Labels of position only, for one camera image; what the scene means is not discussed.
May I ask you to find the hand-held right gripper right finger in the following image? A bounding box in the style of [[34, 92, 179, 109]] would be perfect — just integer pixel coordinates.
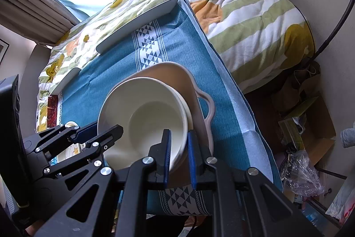
[[187, 130, 323, 237]]

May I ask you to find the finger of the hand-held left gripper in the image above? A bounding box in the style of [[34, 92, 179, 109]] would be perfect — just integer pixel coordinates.
[[43, 125, 123, 179], [24, 122, 98, 155]]

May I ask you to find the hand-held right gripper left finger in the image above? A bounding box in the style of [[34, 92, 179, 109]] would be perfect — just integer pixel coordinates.
[[33, 129, 172, 237]]

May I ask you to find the cream bowl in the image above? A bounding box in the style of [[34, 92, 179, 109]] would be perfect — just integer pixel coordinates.
[[98, 77, 193, 172], [166, 86, 195, 171]]

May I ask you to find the pale pink handled baking dish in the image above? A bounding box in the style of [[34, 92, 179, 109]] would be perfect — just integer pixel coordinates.
[[133, 62, 215, 155]]

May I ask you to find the red patterned book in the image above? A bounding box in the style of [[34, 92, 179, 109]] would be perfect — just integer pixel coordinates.
[[47, 95, 59, 128]]

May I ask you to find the blue patterned tablecloth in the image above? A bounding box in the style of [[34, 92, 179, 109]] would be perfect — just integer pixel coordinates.
[[57, 0, 283, 217]]

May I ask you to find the green packet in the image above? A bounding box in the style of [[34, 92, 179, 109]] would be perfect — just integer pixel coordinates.
[[278, 118, 306, 150]]

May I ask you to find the clear plastic bag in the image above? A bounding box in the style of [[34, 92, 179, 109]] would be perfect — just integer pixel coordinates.
[[286, 149, 325, 194]]

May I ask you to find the brown curtain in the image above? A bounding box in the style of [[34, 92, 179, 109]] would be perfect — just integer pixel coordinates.
[[1, 0, 81, 46]]

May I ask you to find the cardboard box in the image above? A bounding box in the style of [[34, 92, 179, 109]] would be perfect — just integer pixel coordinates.
[[283, 95, 336, 168]]

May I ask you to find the floral striped blanket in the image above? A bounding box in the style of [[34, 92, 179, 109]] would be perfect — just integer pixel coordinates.
[[35, 0, 317, 133]]

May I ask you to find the brown paper bag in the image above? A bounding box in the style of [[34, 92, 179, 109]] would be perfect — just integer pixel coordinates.
[[273, 61, 321, 115]]

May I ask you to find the blue packet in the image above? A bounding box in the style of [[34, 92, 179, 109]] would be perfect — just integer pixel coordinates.
[[301, 208, 323, 228]]

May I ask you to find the white plastic bag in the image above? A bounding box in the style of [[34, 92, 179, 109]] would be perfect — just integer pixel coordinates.
[[326, 184, 355, 223]]

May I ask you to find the grey cloth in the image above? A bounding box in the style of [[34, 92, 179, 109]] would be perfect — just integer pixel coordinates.
[[341, 120, 355, 148]]

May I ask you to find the black curved tube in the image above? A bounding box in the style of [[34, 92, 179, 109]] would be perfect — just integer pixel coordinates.
[[302, 0, 355, 62]]

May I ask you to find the picture frame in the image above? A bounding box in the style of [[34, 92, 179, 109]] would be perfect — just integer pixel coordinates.
[[0, 38, 9, 60]]

